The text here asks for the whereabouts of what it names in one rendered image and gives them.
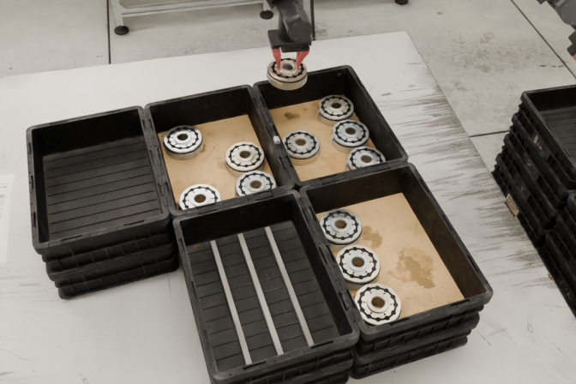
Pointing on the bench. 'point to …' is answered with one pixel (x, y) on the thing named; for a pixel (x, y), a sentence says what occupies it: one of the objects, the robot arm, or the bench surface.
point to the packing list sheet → (5, 212)
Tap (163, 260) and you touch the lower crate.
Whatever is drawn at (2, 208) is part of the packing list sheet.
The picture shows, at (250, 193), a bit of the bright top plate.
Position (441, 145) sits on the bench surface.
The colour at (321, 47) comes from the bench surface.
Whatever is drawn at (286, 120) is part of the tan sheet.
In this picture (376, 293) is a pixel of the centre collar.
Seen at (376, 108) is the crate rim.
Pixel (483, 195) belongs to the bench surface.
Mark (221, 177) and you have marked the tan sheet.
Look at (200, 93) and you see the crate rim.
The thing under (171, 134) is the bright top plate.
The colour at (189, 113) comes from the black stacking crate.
